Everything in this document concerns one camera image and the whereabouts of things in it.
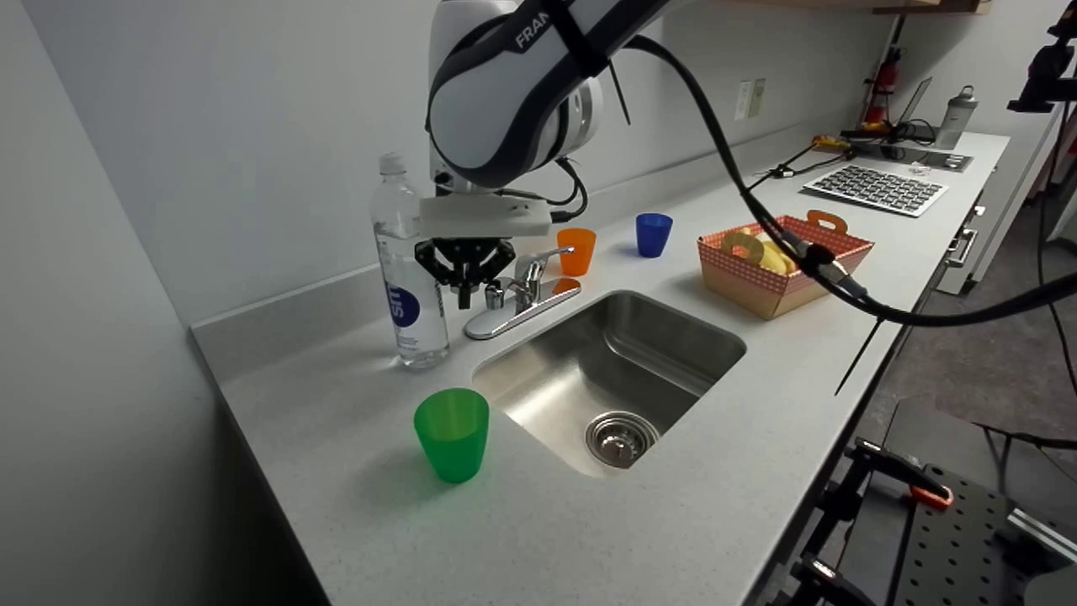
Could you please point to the clear plastic water bottle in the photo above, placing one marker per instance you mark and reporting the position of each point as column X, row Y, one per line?
column 405, row 313

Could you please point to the stainless steel sink basin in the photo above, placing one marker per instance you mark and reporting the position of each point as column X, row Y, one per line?
column 626, row 357

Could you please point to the grey metal drink bottle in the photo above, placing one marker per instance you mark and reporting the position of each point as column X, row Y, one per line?
column 957, row 119

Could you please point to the green plastic cup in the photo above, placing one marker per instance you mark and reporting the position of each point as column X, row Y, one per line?
column 454, row 440

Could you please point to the white wall outlet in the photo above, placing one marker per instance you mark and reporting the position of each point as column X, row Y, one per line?
column 753, row 97

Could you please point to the chrome sink faucet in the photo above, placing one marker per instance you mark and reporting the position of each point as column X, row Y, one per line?
column 527, row 295

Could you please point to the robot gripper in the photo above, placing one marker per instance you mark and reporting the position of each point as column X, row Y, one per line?
column 484, row 216

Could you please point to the pale yellow toy fruit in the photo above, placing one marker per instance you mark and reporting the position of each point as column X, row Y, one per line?
column 742, row 243

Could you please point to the black perforated cart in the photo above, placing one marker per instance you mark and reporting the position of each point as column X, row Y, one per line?
column 965, row 540

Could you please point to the red checkered food basket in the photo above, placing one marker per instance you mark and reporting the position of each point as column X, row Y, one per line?
column 762, row 292

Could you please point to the silver laptop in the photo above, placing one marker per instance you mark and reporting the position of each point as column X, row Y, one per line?
column 881, row 191

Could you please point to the metal sink drain strainer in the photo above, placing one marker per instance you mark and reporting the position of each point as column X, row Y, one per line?
column 622, row 440

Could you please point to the orange plastic cup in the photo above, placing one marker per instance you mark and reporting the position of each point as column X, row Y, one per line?
column 576, row 253

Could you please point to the bright yellow toy fruit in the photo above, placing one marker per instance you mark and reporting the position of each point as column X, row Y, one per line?
column 779, row 257

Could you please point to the blue plastic cup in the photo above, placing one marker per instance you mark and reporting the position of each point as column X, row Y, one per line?
column 653, row 235

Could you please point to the yellow black hand tool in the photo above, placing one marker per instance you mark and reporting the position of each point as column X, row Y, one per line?
column 843, row 143

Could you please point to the black orange clamp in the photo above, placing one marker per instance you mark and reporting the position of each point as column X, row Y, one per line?
column 909, row 473

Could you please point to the black camera on stand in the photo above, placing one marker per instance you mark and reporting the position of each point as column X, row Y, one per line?
column 1047, row 72

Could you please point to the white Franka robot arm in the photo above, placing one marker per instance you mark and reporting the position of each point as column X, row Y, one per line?
column 507, row 102

